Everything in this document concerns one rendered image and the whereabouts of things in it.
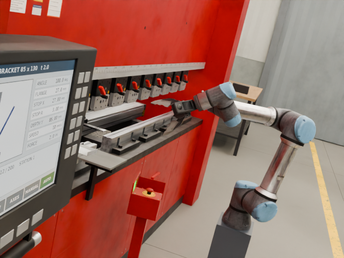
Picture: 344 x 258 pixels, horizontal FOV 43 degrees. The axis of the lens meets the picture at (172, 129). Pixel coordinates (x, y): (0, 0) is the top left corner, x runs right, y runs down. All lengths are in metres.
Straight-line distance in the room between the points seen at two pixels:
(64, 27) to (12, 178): 1.12
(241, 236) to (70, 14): 1.32
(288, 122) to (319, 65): 7.48
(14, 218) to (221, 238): 1.57
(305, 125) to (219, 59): 2.11
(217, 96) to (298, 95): 7.81
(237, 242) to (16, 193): 1.60
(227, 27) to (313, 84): 5.69
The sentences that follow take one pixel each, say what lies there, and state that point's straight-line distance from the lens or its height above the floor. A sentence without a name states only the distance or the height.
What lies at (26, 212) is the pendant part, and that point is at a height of 1.30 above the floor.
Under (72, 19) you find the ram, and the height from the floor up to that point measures 1.61.
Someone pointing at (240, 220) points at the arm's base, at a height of 0.82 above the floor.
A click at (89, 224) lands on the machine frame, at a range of 2.34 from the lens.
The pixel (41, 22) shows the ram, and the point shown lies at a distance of 1.68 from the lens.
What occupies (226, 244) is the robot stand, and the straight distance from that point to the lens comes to 2.27.
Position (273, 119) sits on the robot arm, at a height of 1.36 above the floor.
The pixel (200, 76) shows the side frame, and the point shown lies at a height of 1.26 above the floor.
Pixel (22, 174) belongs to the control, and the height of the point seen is 1.38.
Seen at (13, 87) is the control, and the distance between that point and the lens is 0.69.
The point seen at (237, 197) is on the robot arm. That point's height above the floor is 0.93.
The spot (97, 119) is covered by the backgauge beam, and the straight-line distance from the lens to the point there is 2.89.
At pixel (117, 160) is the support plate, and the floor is 1.00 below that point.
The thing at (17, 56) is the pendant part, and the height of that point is 1.59.
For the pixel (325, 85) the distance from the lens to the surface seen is 9.56.
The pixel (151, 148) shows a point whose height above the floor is 0.87.
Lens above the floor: 1.69
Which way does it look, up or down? 14 degrees down
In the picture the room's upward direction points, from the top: 13 degrees clockwise
